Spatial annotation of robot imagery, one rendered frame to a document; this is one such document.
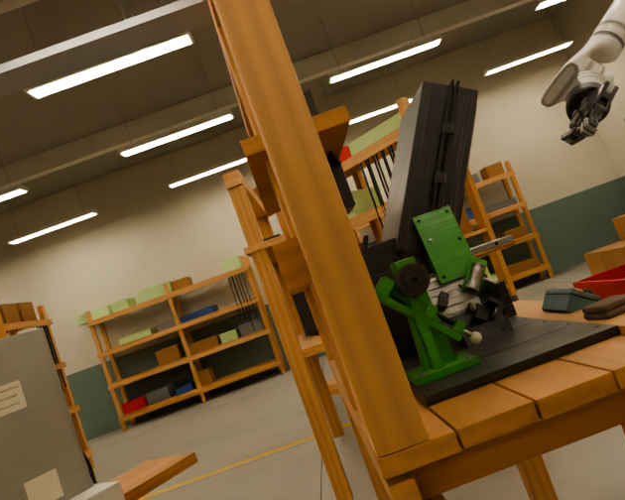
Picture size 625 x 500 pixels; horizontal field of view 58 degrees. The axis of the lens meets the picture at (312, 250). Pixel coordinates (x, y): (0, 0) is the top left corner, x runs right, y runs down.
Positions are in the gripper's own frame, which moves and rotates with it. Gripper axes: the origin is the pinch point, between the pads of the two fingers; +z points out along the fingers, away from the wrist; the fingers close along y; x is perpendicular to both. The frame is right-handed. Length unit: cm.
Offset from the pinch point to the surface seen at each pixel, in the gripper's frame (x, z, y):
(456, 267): -4, -33, 58
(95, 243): 450, -587, 777
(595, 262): -246, -584, 294
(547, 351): -20.5, 6.2, 39.5
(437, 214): 8, -43, 53
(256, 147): 53, -3, 39
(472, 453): -13, 31, 49
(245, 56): 56, 14, 14
